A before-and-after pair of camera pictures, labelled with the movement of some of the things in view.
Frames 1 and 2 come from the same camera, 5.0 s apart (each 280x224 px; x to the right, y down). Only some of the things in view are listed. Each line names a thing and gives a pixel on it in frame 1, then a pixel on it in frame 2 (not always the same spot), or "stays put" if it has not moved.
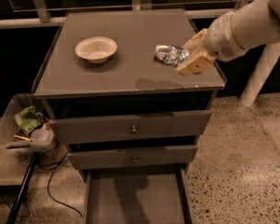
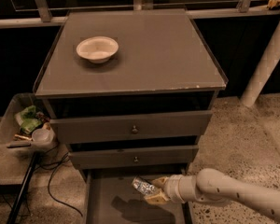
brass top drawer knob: (133, 129) stays put
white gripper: (220, 37) to (172, 188)
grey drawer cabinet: (115, 96) stays put
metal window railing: (140, 2) stays put
